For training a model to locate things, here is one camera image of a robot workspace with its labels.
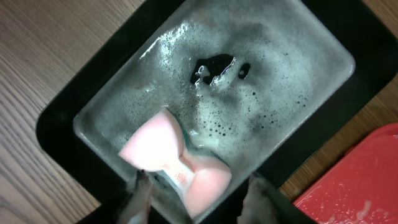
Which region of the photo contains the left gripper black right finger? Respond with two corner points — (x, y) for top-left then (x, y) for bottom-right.
(237, 172), (315, 224)

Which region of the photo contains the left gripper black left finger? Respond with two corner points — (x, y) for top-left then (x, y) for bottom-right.
(116, 170), (153, 224)

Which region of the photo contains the pink sponge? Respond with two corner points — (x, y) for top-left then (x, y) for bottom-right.
(119, 109), (232, 218)

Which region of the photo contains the red plastic tray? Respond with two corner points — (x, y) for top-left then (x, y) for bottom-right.
(294, 123), (397, 223)

